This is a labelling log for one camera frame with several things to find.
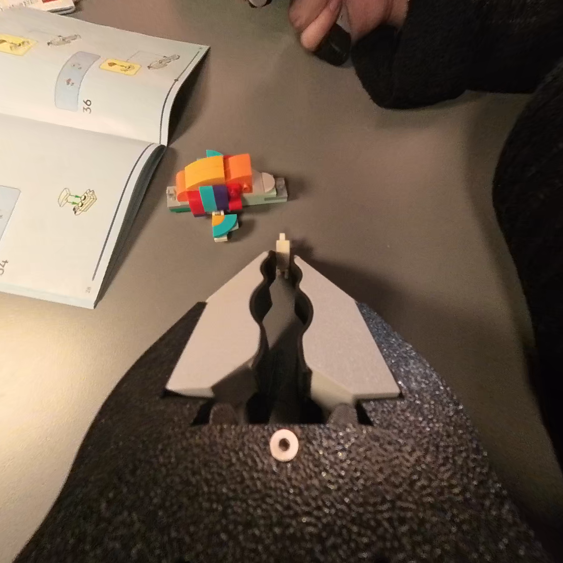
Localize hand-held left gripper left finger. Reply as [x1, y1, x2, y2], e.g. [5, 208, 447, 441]
[165, 250, 282, 424]

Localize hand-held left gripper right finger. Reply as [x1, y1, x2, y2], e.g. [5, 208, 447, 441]
[286, 253, 403, 424]

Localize white clip lego piece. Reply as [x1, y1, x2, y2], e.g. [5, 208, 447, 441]
[275, 233, 294, 279]

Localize colourful lego model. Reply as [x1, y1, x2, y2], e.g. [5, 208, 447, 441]
[166, 150, 291, 243]

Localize lego instruction booklet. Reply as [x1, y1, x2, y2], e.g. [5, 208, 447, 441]
[0, 8, 211, 310]

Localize person's right hand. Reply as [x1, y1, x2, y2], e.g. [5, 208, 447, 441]
[288, 0, 410, 50]

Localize person's dark knit clothing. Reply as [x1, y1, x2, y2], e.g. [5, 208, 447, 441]
[493, 62, 563, 563]

